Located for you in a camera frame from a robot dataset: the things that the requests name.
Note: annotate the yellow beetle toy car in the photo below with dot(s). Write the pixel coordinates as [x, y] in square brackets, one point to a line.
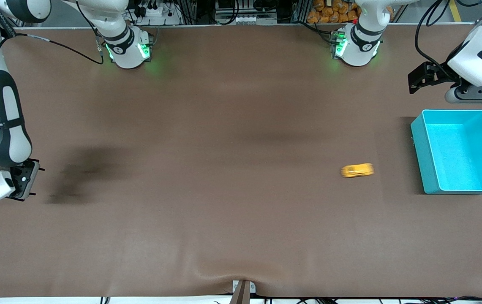
[357, 170]

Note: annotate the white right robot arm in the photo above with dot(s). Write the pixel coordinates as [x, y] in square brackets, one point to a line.
[129, 59]

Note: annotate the teal plastic storage bin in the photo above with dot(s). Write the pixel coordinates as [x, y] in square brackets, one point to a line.
[460, 156]

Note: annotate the brown table mat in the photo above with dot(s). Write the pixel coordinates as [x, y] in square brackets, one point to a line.
[240, 211]

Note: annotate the white power strip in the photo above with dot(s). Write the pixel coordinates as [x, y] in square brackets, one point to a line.
[156, 14]

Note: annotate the metal table clamp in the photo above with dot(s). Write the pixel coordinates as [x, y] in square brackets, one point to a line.
[243, 291]

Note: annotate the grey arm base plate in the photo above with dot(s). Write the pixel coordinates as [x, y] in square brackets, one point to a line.
[334, 44]
[150, 42]

